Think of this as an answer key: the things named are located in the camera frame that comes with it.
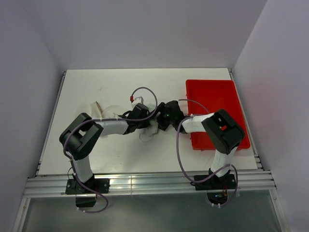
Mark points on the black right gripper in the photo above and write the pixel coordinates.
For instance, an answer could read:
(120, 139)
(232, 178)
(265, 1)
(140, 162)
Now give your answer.
(161, 108)

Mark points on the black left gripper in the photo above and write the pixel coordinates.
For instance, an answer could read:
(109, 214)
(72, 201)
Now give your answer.
(145, 125)

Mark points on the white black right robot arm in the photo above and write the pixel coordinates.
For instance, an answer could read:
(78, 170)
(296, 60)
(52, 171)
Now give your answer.
(224, 132)

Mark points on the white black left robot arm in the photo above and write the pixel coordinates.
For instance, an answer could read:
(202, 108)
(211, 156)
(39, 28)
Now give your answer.
(80, 137)

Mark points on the red plastic tray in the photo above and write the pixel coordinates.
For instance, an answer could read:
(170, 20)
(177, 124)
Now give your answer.
(216, 95)

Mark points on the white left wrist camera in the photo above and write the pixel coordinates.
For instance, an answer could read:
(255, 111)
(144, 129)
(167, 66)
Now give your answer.
(136, 100)

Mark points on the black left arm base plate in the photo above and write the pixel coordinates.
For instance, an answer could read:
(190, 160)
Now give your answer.
(98, 185)

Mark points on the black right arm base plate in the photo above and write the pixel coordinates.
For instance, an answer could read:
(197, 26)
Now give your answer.
(225, 182)

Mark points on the aluminium mounting rail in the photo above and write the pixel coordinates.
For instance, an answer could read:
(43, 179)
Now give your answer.
(143, 184)

